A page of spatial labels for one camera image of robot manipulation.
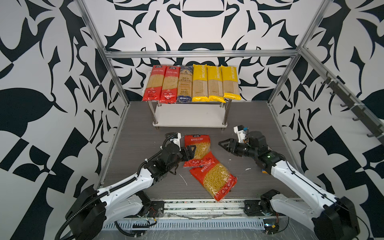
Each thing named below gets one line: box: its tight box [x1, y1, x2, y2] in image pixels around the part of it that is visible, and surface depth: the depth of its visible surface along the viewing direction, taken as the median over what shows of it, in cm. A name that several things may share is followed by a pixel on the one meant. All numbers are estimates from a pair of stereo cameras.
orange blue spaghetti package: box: [176, 65, 193, 103], surface depth 79 cm
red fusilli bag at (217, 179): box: [189, 151, 238, 202], surface depth 83 cm
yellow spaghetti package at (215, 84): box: [207, 65, 226, 104], surface depth 79 cm
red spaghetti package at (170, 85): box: [159, 66, 181, 104], surface depth 79 cm
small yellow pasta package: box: [221, 65, 242, 101], surface depth 81 cm
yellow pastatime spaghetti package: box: [192, 64, 209, 102], surface depth 80 cm
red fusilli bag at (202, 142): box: [183, 134, 215, 167], surface depth 92 cm
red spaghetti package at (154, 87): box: [142, 65, 167, 102], surface depth 79 cm
